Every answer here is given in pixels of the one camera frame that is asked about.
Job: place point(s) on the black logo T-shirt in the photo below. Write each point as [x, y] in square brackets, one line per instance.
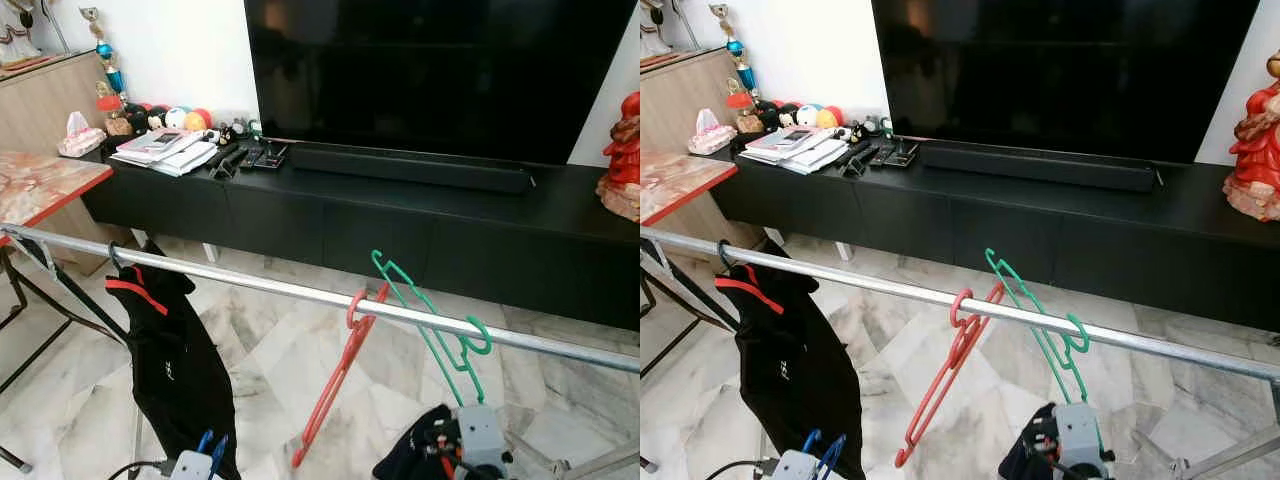
[1010, 455]
[400, 455]

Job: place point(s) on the blue plastic hanger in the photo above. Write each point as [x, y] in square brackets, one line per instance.
[210, 442]
[825, 445]

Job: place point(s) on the green plastic hanger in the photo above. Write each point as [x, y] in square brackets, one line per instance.
[1087, 338]
[488, 338]

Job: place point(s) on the red plastic hanger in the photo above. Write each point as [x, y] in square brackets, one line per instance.
[328, 400]
[932, 400]

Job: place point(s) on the black hanger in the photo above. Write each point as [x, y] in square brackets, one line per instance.
[113, 255]
[722, 255]

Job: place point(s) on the black TV cabinet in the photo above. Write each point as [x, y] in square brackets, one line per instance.
[1030, 240]
[400, 240]

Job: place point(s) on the silver clothes rack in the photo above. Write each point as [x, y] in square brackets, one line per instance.
[850, 278]
[250, 283]

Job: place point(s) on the black shirt red collar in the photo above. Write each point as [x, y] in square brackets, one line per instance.
[180, 370]
[795, 370]

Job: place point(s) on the black soundbar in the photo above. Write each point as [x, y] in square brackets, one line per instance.
[1040, 168]
[410, 168]

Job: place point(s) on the small black box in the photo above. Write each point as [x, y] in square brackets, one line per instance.
[270, 157]
[900, 155]

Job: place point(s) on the red Buddha statue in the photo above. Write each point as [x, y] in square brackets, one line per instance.
[625, 160]
[1258, 150]

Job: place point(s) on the green mug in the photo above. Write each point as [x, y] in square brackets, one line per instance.
[880, 126]
[250, 128]

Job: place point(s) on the marble pattern folding table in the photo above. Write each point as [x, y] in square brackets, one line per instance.
[40, 185]
[680, 180]

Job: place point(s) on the white paper stack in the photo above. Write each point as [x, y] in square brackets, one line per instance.
[185, 158]
[815, 156]

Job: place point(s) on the black television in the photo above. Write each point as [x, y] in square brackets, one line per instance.
[440, 70]
[1065, 70]

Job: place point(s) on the orange ball toy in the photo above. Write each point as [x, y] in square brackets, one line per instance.
[198, 119]
[829, 117]

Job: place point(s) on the grey calculator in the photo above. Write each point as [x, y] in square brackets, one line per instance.
[160, 140]
[790, 138]

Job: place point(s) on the white blue ball toy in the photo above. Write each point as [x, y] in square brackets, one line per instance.
[177, 117]
[807, 115]

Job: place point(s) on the tissue pack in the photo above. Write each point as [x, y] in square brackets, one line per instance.
[712, 138]
[80, 140]

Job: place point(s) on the wooden sideboard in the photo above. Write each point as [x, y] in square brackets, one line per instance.
[690, 100]
[50, 100]

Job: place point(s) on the red lidded jar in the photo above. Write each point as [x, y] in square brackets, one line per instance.
[118, 115]
[745, 112]

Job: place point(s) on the white porcelain statue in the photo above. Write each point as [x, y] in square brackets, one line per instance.
[652, 28]
[18, 30]

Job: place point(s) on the gold blue trophy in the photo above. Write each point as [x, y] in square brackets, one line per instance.
[738, 58]
[108, 60]

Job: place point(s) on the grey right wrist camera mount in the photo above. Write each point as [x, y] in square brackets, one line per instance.
[1080, 440]
[483, 440]

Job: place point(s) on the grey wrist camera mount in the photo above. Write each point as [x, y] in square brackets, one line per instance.
[1080, 440]
[795, 467]
[483, 440]
[190, 467]

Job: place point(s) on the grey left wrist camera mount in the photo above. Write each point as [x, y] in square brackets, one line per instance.
[190, 467]
[795, 467]

